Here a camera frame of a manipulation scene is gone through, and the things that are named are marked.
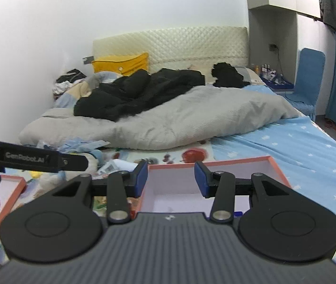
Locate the wall socket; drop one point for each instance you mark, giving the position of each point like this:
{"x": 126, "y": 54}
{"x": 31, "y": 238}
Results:
{"x": 273, "y": 47}

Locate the yellow pillow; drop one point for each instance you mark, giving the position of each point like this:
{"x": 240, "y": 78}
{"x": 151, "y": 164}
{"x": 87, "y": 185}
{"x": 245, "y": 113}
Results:
{"x": 126, "y": 63}

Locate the fruit print mat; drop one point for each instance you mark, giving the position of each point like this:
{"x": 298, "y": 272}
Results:
{"x": 187, "y": 155}

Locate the black fuzzy garment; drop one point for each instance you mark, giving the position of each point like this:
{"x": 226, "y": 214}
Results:
{"x": 228, "y": 75}

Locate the white blue plush toy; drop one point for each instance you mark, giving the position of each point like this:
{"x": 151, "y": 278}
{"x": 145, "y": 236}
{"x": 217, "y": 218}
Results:
{"x": 52, "y": 180}

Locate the pale blue cream quilt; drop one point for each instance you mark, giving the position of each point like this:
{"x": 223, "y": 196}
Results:
{"x": 79, "y": 90}

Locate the black jacket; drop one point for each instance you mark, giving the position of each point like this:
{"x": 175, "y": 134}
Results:
{"x": 132, "y": 94}

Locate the white snack packet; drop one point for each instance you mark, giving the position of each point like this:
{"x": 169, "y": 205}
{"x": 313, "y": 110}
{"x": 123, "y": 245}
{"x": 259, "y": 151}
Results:
{"x": 114, "y": 165}

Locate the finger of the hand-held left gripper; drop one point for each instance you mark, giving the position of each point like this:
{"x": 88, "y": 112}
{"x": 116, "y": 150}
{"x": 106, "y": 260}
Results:
{"x": 74, "y": 162}

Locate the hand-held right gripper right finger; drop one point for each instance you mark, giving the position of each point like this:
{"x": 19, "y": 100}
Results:
{"x": 202, "y": 180}

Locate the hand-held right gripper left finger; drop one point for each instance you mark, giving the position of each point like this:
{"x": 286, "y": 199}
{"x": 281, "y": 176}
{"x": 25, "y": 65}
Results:
{"x": 140, "y": 180}

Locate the blue covered chair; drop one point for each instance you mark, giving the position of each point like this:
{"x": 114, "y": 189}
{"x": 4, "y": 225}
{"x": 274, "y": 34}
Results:
{"x": 310, "y": 74}

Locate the light blue crumpled cloth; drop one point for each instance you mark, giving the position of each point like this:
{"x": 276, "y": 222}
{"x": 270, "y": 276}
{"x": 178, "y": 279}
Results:
{"x": 76, "y": 144}

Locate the cream quilted headboard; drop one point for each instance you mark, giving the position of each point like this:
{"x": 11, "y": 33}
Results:
{"x": 185, "y": 44}

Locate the pile of clothes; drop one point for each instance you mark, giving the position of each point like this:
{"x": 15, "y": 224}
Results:
{"x": 67, "y": 81}

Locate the blue star bedsheet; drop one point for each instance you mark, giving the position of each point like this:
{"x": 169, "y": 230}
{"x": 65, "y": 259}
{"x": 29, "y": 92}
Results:
{"x": 298, "y": 145}

